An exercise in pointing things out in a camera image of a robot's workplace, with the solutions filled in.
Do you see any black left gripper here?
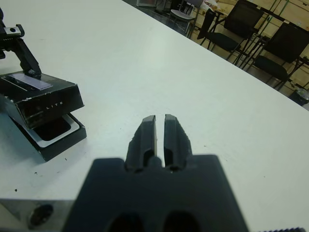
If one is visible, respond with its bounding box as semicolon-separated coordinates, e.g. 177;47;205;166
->
0;8;42;80

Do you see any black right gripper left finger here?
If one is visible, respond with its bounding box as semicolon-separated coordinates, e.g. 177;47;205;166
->
124;114;158;173

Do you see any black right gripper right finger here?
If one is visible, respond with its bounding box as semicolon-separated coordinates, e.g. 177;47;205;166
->
164;114;193;173

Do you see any black box lid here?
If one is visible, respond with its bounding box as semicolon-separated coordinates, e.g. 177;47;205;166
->
0;71;85;131

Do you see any black phone-like camera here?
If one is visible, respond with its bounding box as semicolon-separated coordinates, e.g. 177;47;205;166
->
33;116;73;141

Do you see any black box base white insert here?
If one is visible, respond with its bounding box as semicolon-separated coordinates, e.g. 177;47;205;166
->
7;112;87;162

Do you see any grey office chair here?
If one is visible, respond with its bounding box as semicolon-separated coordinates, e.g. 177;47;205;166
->
169;0;201;32

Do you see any black waste bin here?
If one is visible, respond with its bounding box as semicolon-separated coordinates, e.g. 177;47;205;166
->
288;87;309;106

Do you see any black mesh office chair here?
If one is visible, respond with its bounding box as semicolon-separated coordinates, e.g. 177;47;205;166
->
196;0;267;53

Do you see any black armrest chair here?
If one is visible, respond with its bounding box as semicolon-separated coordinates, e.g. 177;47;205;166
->
251;21;309;91

